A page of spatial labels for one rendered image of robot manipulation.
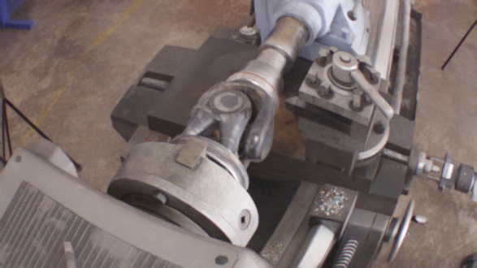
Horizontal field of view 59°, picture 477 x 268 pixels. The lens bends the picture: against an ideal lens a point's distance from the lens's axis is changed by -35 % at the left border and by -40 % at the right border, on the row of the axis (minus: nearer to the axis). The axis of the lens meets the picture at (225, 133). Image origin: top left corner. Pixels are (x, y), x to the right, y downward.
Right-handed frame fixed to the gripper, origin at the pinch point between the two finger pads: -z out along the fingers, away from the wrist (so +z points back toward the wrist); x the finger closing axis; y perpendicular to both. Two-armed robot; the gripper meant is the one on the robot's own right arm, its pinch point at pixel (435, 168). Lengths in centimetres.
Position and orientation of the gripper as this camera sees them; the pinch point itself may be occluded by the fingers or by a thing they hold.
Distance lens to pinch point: 153.0
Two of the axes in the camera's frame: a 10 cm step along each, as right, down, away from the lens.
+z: 9.1, 2.7, -3.2
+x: -2.5, 9.6, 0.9
